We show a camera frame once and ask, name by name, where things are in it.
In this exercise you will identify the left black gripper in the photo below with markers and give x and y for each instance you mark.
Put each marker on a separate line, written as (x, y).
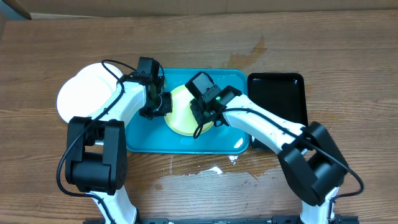
(166, 108)

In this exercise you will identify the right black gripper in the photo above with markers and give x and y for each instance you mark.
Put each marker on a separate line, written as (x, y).
(200, 112)

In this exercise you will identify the yellow-green plate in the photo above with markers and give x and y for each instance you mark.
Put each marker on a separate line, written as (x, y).
(181, 119)

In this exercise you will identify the white plate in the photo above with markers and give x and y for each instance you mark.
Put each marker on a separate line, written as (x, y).
(83, 95)
(99, 71)

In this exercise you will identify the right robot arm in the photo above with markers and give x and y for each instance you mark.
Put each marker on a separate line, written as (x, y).
(313, 165)

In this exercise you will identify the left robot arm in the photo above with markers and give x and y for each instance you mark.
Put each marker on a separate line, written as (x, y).
(94, 164)

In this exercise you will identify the teal plastic tray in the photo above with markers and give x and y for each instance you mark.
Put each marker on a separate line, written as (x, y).
(155, 136)

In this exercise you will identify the black plastic tray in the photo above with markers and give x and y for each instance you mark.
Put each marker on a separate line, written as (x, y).
(282, 94)

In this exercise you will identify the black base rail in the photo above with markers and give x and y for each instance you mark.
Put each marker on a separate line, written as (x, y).
(291, 219)

